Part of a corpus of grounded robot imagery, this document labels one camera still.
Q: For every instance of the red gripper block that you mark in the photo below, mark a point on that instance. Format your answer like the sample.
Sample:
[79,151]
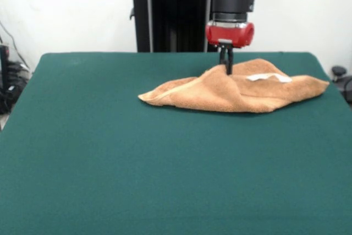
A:
[217,32]

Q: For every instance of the tan terry towel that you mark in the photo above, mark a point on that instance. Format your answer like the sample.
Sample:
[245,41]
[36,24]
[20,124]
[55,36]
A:
[206,94]

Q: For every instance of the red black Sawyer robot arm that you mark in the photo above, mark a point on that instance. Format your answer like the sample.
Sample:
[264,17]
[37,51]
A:
[232,1]

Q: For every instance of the dark green table cloth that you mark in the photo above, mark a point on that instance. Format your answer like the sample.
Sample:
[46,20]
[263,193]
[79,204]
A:
[82,177]

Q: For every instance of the black equipment pile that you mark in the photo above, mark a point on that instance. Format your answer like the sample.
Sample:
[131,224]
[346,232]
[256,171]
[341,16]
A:
[13,92]

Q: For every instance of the black computer case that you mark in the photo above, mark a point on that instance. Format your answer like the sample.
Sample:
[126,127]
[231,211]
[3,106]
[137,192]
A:
[4,67]

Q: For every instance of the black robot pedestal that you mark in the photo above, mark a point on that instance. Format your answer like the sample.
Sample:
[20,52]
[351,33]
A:
[143,20]

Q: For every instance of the grey pedestal leg with caster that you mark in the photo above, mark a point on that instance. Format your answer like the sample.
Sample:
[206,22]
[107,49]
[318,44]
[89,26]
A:
[347,83]

